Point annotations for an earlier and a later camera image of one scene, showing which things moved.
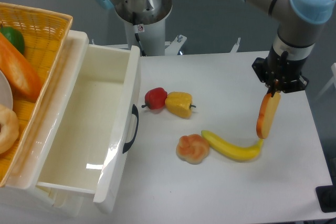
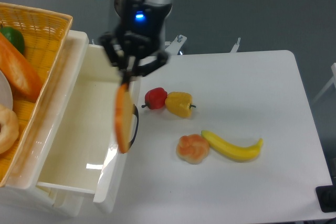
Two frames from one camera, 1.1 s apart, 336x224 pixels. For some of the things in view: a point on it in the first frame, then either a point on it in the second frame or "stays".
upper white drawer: [82, 136] stays
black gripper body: [279, 74] -> [140, 28]
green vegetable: [14, 37] stays
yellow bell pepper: [179, 103] stays
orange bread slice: [267, 114] -> [124, 117]
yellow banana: [235, 152] stays
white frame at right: [333, 80] stays
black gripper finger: [275, 87] -> [125, 73]
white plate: [6, 97] stays
